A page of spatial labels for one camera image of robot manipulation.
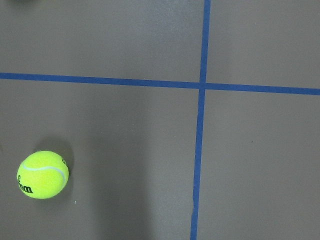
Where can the yellow tennis ball near edge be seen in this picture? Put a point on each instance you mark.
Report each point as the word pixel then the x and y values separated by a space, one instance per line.
pixel 42 175

